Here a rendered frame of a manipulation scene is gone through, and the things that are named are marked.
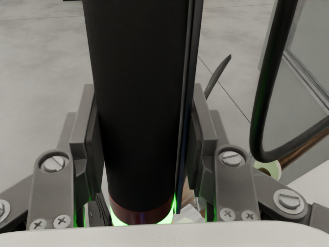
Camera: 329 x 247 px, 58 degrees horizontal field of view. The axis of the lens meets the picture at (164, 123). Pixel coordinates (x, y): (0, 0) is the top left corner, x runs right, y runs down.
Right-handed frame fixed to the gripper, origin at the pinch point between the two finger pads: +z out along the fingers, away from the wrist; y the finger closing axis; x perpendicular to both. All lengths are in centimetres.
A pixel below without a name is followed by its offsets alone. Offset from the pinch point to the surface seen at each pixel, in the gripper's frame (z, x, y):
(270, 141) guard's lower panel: 109, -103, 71
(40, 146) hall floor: 165, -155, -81
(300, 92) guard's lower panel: 98, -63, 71
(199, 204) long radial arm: 25.1, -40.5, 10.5
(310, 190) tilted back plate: 23, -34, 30
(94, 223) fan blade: 31, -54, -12
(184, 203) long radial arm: 27, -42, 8
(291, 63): 114, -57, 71
